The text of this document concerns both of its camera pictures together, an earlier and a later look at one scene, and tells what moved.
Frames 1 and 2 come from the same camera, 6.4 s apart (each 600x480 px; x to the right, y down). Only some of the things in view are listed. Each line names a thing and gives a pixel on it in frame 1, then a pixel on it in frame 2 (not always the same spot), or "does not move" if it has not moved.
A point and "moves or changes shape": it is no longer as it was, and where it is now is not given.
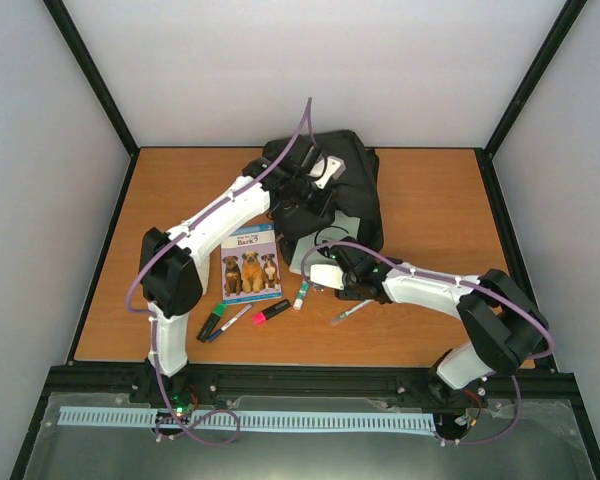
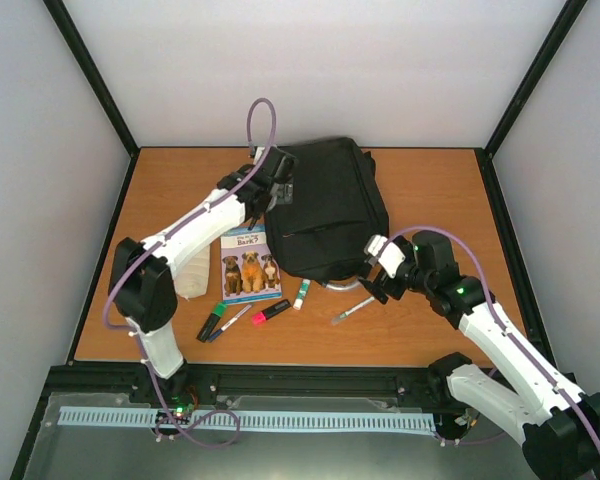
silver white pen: x=346 y=313 does not move
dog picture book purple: x=250 y=265 does not move
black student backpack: x=345 y=162 moves or changes shape
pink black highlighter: x=259 y=318 does not move
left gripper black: x=322 y=207 -> x=284 y=191
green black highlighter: x=211 y=322 does not move
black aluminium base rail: x=534 y=390 does not move
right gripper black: x=349 y=296 -> x=395 y=291
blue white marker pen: x=229 y=323 does not move
